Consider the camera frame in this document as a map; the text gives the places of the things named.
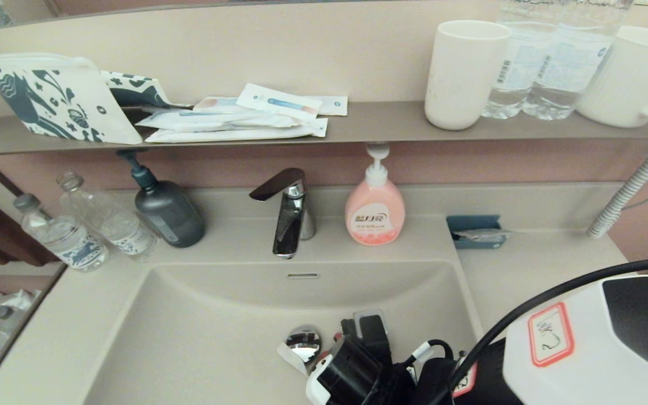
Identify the small white blue patterned pouch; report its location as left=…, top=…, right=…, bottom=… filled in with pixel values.
left=101, top=71, right=192, bottom=110

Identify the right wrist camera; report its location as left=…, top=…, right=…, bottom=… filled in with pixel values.
left=341, top=308, right=393, bottom=367

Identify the chrome drain stopper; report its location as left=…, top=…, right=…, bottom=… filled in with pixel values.
left=285, top=325, right=322, bottom=361

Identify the chrome faucet lever handle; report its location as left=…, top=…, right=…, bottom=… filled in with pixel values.
left=249, top=168, right=306, bottom=202

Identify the dark grey pump bottle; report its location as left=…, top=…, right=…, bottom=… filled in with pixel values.
left=117, top=148, right=206, bottom=249

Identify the white toothbrush print sachet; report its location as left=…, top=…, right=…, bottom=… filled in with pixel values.
left=236, top=83, right=323, bottom=123

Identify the small white sachet blue logo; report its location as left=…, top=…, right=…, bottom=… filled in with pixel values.
left=305, top=96, right=349, bottom=117

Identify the beige sink basin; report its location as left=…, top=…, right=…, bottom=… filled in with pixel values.
left=79, top=259, right=485, bottom=405

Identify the wall mirror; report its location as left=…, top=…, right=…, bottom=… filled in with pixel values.
left=0, top=0, right=648, bottom=35

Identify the clear uncapped water bottle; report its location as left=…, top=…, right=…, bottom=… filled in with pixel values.
left=56, top=172, right=158, bottom=263

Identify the white corrugated hose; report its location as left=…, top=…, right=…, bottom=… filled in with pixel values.
left=587, top=141, right=648, bottom=239

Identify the white ribbed mug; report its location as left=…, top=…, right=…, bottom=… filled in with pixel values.
left=576, top=25, right=648, bottom=128

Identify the white plastic tumbler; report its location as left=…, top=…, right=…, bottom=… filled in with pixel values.
left=425, top=20, right=512, bottom=131

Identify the long white sachet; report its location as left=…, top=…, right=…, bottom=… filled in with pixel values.
left=145, top=118, right=329, bottom=143
left=136, top=109, right=302, bottom=132

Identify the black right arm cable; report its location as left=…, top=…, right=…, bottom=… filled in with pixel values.
left=431, top=256, right=648, bottom=405

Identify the white sachet orange print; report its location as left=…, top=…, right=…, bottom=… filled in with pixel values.
left=193, top=97, right=245, bottom=115

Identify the orange cleaning cloth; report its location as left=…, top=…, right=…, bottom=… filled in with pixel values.
left=277, top=332, right=343, bottom=377

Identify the grey wall shelf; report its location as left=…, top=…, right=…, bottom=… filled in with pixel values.
left=0, top=100, right=648, bottom=158

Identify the capped water bottle deer label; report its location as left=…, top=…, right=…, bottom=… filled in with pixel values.
left=13, top=194, right=109, bottom=273

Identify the pink hand soap pump bottle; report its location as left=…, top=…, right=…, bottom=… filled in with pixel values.
left=345, top=143, right=406, bottom=246

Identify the large white blue patterned pouch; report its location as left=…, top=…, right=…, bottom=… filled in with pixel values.
left=0, top=53, right=143, bottom=145

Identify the clear water bottle white label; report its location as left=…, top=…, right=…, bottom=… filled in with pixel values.
left=523, top=0, right=635, bottom=121
left=481, top=0, right=557, bottom=119

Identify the silver foil sachet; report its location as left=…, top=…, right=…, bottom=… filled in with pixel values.
left=453, top=229, right=515, bottom=244

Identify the chrome faucet body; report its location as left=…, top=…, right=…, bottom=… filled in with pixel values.
left=272, top=180, right=316, bottom=259

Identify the blue soap tray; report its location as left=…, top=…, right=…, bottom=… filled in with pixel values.
left=447, top=215, right=508, bottom=250

